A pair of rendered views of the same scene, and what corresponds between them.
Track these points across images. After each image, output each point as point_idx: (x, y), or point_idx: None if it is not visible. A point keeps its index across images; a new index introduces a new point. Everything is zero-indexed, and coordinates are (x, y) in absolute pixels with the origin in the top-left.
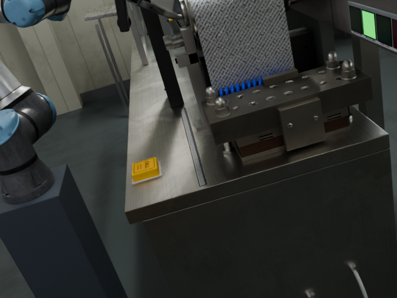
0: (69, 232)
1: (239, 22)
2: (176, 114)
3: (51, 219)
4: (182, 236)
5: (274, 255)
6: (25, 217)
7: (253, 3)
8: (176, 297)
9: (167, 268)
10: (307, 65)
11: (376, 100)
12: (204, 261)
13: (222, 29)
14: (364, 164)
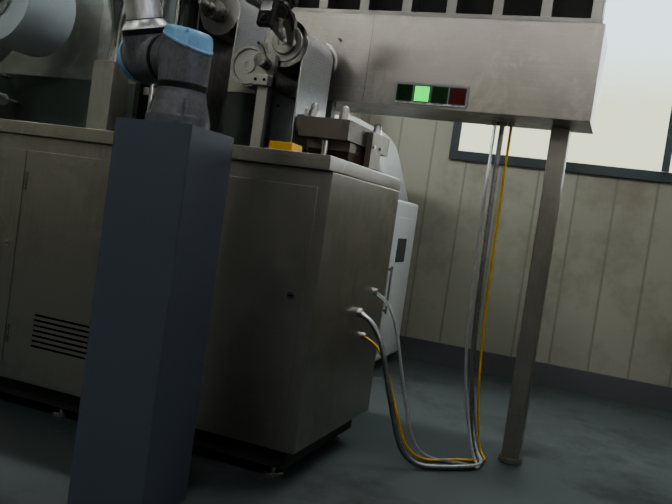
0: (224, 186)
1: (316, 70)
2: None
3: (221, 161)
4: (340, 202)
5: (358, 254)
6: (210, 145)
7: (323, 62)
8: (321, 271)
9: (327, 232)
10: None
11: None
12: (339, 238)
13: (310, 68)
14: (393, 196)
